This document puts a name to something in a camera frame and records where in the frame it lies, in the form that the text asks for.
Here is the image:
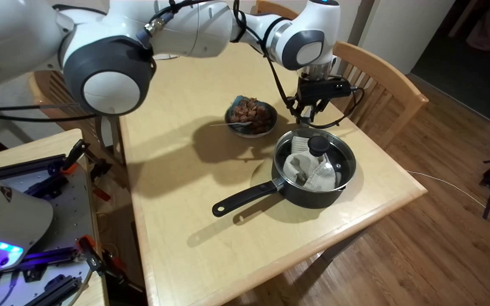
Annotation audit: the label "wooden chair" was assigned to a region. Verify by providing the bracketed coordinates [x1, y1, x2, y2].
[251, 0, 302, 22]
[28, 70, 127, 167]
[331, 41, 430, 150]

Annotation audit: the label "brown food chunks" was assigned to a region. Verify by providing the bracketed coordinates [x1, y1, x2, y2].
[229, 97, 272, 133]

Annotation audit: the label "gray spoon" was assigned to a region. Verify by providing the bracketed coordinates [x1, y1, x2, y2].
[209, 121, 253, 128]

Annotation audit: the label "black and orange clamp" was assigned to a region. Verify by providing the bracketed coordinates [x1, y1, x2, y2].
[76, 235, 145, 295]
[48, 139, 114, 180]

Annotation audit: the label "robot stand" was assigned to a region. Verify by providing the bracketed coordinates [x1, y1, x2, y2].
[0, 129, 110, 306]

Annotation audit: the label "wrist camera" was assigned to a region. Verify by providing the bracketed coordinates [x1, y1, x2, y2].
[311, 79, 353, 101]

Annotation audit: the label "black cable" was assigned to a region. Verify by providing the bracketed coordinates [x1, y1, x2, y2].
[0, 102, 101, 124]

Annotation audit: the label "metal bowl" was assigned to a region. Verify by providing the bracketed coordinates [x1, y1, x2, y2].
[224, 96, 279, 139]

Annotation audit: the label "white cable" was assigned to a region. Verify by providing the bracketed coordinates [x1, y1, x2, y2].
[406, 170, 490, 216]

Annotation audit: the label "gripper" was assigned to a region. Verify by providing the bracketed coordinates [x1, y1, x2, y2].
[297, 82, 330, 128]

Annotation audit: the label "grey cloth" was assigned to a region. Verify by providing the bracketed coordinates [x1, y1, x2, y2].
[282, 136, 342, 192]

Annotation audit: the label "black saucepan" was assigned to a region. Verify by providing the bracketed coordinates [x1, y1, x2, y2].
[212, 128, 357, 218]

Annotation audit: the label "glass lid with black knob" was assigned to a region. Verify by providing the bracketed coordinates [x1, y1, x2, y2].
[273, 128, 357, 193]

